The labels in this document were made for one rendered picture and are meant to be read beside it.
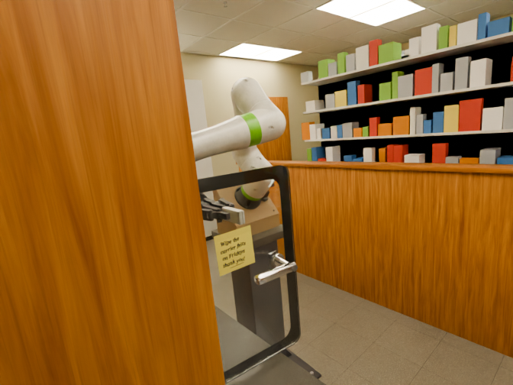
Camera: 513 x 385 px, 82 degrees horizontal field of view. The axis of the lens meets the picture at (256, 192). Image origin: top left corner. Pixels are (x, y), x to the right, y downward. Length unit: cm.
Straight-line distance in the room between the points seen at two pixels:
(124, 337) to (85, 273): 10
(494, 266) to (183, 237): 204
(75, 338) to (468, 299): 226
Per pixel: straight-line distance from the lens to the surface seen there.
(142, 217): 39
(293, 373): 76
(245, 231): 55
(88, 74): 38
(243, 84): 116
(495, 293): 235
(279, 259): 61
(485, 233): 222
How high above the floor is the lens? 146
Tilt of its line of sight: 12 degrees down
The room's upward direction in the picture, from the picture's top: 5 degrees counter-clockwise
